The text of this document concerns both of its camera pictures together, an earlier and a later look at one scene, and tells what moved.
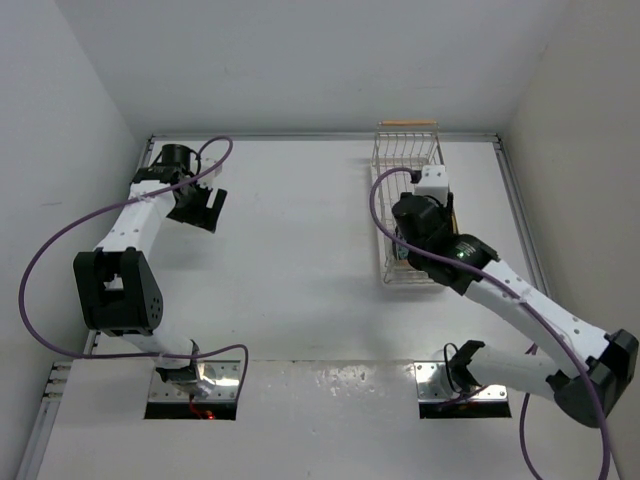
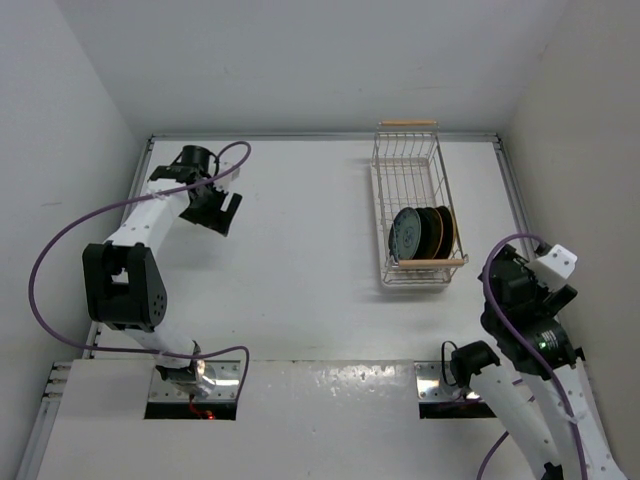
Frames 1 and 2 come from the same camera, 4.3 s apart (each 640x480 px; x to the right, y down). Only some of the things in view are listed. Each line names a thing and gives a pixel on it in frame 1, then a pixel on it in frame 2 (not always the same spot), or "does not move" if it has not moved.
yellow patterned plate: x=455 y=229 does not move
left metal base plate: x=226 y=374 does not move
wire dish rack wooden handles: x=403 y=147 does not move
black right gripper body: x=444 y=211 to x=549 y=302
